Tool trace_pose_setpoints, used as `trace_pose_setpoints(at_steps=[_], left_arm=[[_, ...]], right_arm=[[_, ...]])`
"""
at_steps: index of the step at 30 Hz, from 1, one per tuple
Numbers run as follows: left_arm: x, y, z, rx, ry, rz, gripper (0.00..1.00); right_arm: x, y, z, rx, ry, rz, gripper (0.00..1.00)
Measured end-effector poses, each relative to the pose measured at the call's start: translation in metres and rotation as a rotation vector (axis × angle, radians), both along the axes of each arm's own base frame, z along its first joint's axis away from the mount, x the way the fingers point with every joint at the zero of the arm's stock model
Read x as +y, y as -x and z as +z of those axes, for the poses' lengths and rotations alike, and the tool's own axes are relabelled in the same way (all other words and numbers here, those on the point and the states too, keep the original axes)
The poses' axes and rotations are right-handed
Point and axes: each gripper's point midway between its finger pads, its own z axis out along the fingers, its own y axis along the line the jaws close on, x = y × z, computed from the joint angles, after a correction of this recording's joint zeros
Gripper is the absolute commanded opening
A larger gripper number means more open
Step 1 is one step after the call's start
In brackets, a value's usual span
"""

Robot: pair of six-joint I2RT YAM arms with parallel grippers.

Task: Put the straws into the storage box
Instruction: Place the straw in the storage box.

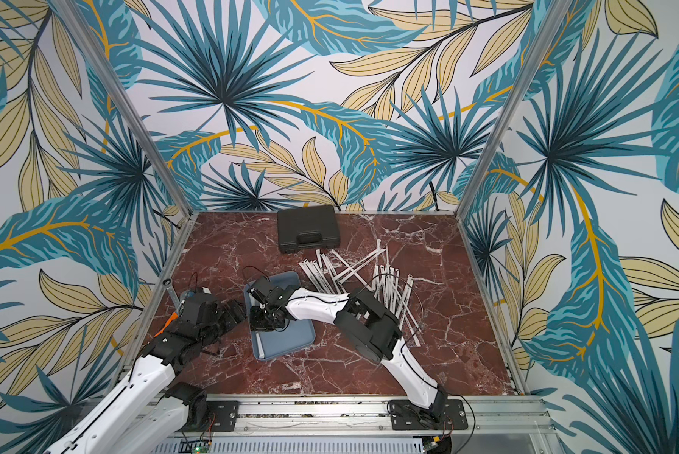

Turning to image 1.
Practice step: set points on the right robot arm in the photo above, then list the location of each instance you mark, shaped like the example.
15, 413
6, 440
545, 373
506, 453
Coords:
371, 327

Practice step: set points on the green circuit board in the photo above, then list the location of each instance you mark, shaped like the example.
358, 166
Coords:
195, 447

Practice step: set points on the aluminium front rail frame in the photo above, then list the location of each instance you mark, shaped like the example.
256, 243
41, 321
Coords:
353, 417

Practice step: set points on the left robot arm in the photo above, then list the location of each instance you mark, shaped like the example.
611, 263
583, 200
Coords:
147, 406

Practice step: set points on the black plastic tool case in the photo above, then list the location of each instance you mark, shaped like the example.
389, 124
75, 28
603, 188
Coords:
314, 227

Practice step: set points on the blue plastic storage tray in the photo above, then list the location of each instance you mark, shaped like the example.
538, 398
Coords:
274, 334

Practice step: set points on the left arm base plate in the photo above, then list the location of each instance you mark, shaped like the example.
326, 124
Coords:
212, 416

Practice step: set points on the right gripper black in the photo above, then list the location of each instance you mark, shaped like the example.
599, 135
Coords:
263, 314

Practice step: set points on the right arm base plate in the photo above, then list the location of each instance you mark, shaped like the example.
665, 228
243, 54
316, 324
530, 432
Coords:
408, 417

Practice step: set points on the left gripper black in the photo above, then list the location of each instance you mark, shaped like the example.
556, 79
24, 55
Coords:
229, 318

